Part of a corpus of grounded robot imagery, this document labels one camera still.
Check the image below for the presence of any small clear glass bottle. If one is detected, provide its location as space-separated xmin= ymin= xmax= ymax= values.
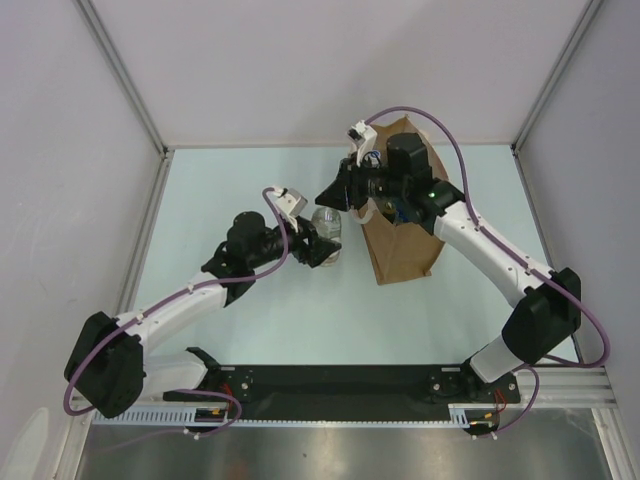
xmin=311 ymin=207 xmax=342 ymax=244

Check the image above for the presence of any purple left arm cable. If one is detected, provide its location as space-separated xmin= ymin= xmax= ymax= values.
xmin=61 ymin=187 xmax=296 ymax=451

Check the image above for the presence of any brown canvas tote bag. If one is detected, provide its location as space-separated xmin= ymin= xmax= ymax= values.
xmin=350 ymin=116 xmax=449 ymax=285

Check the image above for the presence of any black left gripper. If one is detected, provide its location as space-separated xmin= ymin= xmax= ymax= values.
xmin=247 ymin=214 xmax=340 ymax=269

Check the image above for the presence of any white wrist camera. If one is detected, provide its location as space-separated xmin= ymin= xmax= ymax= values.
xmin=347 ymin=120 xmax=377 ymax=166
xmin=273 ymin=187 xmax=308 ymax=225

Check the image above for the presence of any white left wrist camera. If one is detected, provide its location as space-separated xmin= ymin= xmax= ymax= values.
xmin=273 ymin=187 xmax=308 ymax=225

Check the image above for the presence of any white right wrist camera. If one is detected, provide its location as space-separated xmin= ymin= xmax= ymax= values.
xmin=347 ymin=120 xmax=377 ymax=166

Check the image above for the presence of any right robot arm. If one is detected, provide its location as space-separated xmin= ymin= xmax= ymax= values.
xmin=315 ymin=123 xmax=581 ymax=401

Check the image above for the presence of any blue label bottle front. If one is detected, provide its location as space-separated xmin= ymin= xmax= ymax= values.
xmin=392 ymin=200 xmax=410 ymax=225

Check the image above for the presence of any aluminium frame rail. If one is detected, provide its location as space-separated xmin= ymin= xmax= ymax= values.
xmin=69 ymin=364 xmax=616 ymax=416

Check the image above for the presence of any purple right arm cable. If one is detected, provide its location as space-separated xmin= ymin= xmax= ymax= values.
xmin=364 ymin=105 xmax=612 ymax=439

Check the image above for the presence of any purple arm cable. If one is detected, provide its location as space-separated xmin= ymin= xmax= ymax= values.
xmin=61 ymin=187 xmax=296 ymax=451
xmin=364 ymin=105 xmax=612 ymax=439

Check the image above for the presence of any white slotted cable duct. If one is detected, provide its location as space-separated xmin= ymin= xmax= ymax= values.
xmin=92 ymin=404 xmax=499 ymax=430

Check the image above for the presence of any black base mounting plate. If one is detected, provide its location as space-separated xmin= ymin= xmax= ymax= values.
xmin=163 ymin=364 xmax=521 ymax=422

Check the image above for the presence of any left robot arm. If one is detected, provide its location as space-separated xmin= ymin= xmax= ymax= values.
xmin=64 ymin=211 xmax=341 ymax=418

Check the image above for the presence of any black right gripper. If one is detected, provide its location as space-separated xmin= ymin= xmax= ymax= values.
xmin=316 ymin=152 xmax=407 ymax=212

